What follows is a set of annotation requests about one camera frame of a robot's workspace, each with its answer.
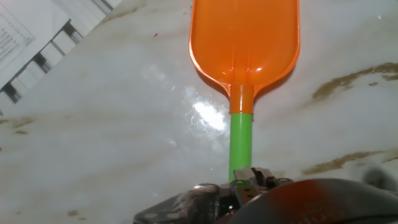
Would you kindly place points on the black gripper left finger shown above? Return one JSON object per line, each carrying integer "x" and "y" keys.
{"x": 186, "y": 208}

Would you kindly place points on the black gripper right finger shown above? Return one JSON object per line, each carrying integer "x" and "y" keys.
{"x": 311, "y": 205}

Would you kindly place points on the marble pattern mat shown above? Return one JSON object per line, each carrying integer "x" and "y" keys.
{"x": 93, "y": 140}

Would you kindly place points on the printed white paper sheet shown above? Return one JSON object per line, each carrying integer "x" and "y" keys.
{"x": 25, "y": 34}

